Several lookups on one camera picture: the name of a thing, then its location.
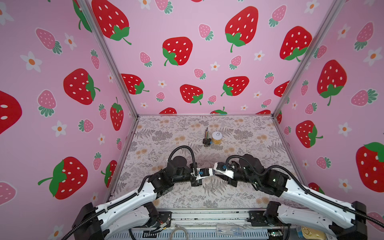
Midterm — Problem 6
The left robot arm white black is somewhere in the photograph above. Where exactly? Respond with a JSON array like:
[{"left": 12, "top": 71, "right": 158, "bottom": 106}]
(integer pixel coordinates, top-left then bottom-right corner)
[{"left": 63, "top": 146, "right": 214, "bottom": 240}]

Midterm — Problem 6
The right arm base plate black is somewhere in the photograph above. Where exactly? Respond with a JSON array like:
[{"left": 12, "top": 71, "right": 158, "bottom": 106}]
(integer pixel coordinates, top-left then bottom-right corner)
[{"left": 247, "top": 211, "right": 287, "bottom": 227}]

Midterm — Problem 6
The gold computer mouse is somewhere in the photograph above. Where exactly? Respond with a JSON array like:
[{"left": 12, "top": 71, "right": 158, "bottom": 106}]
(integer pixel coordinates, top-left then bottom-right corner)
[{"left": 297, "top": 226, "right": 327, "bottom": 240}]

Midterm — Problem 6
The colourful hex key set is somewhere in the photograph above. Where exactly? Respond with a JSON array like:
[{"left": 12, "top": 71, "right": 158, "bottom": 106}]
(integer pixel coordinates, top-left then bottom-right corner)
[{"left": 203, "top": 128, "right": 212, "bottom": 147}]

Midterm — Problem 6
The yellow tin can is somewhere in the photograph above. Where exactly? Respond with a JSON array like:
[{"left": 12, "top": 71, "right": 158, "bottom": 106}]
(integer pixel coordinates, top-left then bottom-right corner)
[{"left": 212, "top": 131, "right": 223, "bottom": 145}]

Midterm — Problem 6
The aluminium rail frame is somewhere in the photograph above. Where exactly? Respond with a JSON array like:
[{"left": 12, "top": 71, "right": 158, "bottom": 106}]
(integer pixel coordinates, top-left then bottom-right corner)
[{"left": 101, "top": 207, "right": 337, "bottom": 240}]

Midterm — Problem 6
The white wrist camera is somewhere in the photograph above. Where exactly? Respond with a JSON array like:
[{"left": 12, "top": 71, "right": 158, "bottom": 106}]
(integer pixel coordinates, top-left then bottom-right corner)
[
  {"left": 213, "top": 162, "right": 234, "bottom": 179},
  {"left": 197, "top": 168, "right": 214, "bottom": 180}
]

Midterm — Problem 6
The clear plastic box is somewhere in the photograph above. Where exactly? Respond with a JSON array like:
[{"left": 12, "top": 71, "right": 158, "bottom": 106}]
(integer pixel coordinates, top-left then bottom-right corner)
[{"left": 216, "top": 224, "right": 243, "bottom": 237}]

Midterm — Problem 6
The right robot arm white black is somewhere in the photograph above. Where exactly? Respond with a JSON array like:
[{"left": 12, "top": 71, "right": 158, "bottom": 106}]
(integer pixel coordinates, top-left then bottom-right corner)
[{"left": 213, "top": 154, "right": 384, "bottom": 240}]

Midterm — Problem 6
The grey looped cable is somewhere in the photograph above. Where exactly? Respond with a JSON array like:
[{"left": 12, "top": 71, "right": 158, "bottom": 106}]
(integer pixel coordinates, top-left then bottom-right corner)
[{"left": 168, "top": 227, "right": 190, "bottom": 240}]

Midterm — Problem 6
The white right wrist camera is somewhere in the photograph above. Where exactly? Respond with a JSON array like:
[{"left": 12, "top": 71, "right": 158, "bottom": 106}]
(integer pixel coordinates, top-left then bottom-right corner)
[{"left": 213, "top": 162, "right": 234, "bottom": 179}]

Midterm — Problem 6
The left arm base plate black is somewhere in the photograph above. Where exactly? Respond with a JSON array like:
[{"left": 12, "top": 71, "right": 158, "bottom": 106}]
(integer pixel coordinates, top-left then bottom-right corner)
[{"left": 144, "top": 211, "right": 172, "bottom": 228}]

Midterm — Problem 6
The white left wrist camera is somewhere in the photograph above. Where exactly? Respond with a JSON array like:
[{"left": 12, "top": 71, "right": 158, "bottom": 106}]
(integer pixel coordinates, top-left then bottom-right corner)
[{"left": 197, "top": 168, "right": 214, "bottom": 180}]

